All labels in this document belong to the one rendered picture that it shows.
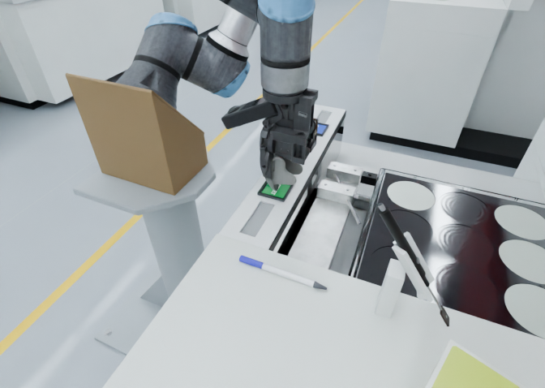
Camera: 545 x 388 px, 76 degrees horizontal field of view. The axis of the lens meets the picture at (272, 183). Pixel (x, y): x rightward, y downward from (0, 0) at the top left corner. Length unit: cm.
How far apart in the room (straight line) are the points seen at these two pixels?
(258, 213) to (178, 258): 56
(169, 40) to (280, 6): 47
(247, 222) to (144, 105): 35
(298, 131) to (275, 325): 29
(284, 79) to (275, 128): 9
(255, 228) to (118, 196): 46
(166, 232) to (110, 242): 102
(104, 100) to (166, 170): 21
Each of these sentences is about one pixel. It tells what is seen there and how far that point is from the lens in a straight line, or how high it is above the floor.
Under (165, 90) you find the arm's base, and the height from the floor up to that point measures 106.
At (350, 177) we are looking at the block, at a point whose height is 90.
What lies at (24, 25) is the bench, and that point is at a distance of 340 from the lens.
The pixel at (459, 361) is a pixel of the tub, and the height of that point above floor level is 103.
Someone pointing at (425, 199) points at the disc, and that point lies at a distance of 83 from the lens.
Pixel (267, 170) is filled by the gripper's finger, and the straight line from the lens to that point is 62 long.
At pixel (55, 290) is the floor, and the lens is 198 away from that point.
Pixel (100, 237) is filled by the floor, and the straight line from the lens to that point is 213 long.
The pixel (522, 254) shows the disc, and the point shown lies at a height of 90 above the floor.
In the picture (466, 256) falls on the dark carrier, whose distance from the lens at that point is 74.
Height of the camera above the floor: 140
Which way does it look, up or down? 38 degrees down
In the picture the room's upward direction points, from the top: straight up
